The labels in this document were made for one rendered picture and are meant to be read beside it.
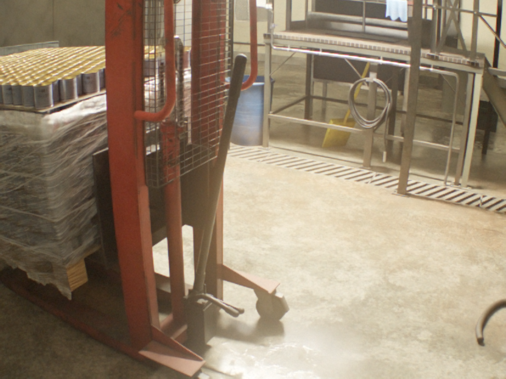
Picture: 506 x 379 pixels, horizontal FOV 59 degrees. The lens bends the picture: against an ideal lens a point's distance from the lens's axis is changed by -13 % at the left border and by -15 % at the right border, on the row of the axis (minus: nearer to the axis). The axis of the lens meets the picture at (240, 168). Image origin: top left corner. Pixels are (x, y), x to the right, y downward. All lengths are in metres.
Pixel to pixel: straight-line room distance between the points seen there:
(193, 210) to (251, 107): 2.63
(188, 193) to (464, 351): 1.52
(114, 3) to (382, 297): 1.97
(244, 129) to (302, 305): 2.58
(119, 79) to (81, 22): 3.79
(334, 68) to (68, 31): 3.02
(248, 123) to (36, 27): 2.81
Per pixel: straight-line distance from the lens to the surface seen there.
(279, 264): 2.93
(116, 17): 1.62
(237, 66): 1.68
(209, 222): 1.92
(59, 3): 5.67
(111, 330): 2.28
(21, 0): 6.26
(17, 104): 1.80
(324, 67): 5.86
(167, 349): 2.00
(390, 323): 2.54
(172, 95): 1.52
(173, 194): 1.96
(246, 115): 4.79
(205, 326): 2.18
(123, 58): 1.61
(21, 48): 3.88
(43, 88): 1.68
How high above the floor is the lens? 1.51
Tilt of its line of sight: 21 degrees down
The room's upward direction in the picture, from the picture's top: 1 degrees clockwise
